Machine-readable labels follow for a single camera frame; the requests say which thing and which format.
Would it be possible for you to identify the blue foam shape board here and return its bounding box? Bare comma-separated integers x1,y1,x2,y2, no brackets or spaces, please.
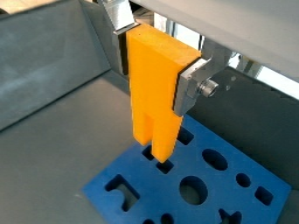
83,116,291,224

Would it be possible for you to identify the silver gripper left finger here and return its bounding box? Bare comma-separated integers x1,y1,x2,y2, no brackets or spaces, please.
98,0,138,75

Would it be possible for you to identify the yellow double-square peg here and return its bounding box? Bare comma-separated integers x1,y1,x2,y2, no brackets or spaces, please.
126,24,202,162

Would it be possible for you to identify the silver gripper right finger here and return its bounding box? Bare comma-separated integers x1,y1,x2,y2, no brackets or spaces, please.
172,38,232,116

